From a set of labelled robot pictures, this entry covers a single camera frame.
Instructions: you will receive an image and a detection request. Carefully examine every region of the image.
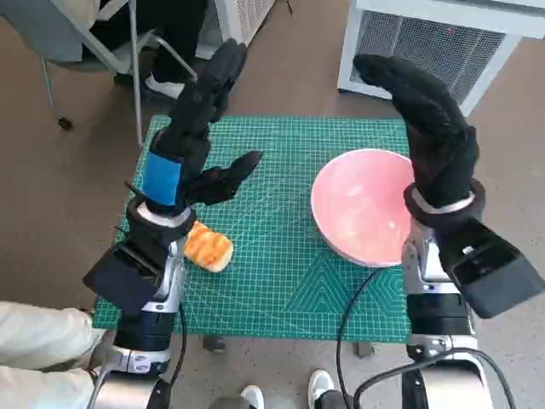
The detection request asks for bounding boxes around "orange striped toy bread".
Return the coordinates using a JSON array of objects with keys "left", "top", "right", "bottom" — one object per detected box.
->
[{"left": 182, "top": 220, "right": 235, "bottom": 274}]

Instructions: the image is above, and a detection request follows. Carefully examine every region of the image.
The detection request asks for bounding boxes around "pink bowl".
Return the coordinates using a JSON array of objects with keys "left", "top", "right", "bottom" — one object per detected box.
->
[{"left": 309, "top": 148, "right": 417, "bottom": 268}]

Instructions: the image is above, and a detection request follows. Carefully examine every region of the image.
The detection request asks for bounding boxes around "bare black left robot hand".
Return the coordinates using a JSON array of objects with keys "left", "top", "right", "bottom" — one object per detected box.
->
[{"left": 129, "top": 37, "right": 264, "bottom": 218}]

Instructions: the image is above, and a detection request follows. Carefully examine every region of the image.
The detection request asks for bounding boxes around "small white grille cabinet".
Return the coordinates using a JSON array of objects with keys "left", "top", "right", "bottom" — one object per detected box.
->
[{"left": 194, "top": 0, "right": 278, "bottom": 61}]

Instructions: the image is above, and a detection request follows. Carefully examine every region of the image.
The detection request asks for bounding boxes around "looped black robot cable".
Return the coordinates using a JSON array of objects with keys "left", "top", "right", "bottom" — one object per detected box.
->
[{"left": 352, "top": 345, "right": 519, "bottom": 409}]

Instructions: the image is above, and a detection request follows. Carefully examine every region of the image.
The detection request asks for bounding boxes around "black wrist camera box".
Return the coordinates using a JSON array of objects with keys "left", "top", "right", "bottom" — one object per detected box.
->
[
  {"left": 82, "top": 242, "right": 162, "bottom": 317},
  {"left": 438, "top": 218, "right": 545, "bottom": 320}
]

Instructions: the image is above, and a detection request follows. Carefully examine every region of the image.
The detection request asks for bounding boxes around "large white grille cabinet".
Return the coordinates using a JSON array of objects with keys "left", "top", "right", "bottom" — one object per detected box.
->
[{"left": 336, "top": 0, "right": 545, "bottom": 117}]

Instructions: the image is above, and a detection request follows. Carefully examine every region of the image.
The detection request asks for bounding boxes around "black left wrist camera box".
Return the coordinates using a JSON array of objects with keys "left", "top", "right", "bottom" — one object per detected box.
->
[{"left": 82, "top": 242, "right": 162, "bottom": 317}]

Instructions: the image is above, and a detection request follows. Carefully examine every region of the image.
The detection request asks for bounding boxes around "grey office chair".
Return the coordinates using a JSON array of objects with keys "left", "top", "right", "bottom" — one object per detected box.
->
[{"left": 0, "top": 0, "right": 200, "bottom": 149}]

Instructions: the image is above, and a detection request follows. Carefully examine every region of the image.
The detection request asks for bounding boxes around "green cutting mat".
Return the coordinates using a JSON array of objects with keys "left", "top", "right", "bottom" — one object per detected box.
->
[{"left": 92, "top": 113, "right": 413, "bottom": 344}]

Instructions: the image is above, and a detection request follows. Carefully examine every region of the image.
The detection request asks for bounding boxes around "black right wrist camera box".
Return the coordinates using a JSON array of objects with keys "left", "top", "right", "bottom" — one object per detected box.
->
[{"left": 438, "top": 218, "right": 545, "bottom": 320}]

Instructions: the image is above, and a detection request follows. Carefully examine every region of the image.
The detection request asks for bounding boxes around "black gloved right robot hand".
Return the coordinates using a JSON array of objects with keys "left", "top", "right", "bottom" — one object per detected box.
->
[{"left": 353, "top": 54, "right": 480, "bottom": 210}]

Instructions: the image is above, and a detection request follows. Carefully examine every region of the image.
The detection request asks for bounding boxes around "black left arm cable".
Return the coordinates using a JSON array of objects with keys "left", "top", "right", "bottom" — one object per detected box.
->
[{"left": 166, "top": 293, "right": 189, "bottom": 409}]

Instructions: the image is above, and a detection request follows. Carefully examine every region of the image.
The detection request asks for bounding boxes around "long black robot cable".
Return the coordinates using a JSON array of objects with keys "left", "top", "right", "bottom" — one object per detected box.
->
[{"left": 335, "top": 268, "right": 385, "bottom": 400}]

